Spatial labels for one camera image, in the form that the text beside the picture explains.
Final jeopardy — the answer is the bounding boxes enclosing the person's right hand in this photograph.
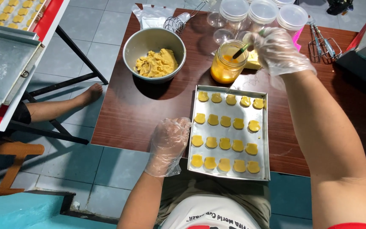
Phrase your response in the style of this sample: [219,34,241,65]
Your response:
[243,27,317,77]

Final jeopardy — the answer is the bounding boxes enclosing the person's left hand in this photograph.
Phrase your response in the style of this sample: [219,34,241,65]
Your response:
[144,117,192,177]

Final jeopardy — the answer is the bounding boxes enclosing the green black pastry brush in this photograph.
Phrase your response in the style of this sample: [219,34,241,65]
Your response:
[232,29,265,60]

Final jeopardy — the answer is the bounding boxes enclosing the silver baking tray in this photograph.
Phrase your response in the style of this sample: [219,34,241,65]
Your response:
[187,85,271,181]

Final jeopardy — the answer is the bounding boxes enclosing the clear plastic jar with lid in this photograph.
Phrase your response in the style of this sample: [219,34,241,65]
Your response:
[248,0,279,32]
[271,0,295,7]
[219,0,250,31]
[276,4,309,36]

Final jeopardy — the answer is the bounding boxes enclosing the yellow butter block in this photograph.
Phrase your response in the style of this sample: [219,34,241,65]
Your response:
[244,50,263,70]

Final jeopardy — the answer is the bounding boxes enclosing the clear plastic cup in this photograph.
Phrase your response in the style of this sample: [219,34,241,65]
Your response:
[213,29,235,45]
[207,11,228,28]

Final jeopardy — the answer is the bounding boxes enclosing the pink plastic sheet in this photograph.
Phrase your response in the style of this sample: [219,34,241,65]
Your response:
[292,27,305,52]

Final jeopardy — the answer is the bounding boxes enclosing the glass jar of egg yolk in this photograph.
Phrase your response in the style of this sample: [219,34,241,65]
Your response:
[210,39,250,84]

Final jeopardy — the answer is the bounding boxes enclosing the batch of raw yellow cookies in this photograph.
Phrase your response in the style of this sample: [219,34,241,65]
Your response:
[190,91,265,174]

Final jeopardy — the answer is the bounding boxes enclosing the metal mixer beater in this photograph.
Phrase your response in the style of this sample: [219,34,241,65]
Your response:
[308,22,326,63]
[313,23,342,60]

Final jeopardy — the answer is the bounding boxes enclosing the yellow cookie dough lump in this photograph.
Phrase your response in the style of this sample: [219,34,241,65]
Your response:
[134,48,179,78]

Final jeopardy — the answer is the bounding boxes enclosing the black object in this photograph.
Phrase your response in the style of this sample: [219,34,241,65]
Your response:
[326,0,354,16]

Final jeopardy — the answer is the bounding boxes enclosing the round metal mixing bowl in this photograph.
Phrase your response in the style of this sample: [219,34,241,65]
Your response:
[123,27,187,84]

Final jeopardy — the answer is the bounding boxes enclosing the person's white shirt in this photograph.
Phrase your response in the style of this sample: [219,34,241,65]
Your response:
[160,194,262,229]

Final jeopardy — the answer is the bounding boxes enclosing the person's olive shorts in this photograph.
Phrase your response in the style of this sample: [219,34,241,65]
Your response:
[155,158,271,227]

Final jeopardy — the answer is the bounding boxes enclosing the dark box with grey lid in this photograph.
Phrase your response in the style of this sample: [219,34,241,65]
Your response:
[334,0,366,96]

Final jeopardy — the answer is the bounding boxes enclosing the clear plastic bag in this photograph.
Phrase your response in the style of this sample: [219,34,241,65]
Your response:
[131,4,175,30]

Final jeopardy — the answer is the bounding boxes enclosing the orange wooden stool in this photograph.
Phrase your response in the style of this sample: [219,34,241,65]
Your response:
[0,141,45,198]

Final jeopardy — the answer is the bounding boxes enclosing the red table with baking trays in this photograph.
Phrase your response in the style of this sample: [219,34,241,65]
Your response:
[0,0,109,145]

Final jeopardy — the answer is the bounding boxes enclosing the wire coil whisk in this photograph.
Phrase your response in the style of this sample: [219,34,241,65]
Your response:
[163,1,209,35]

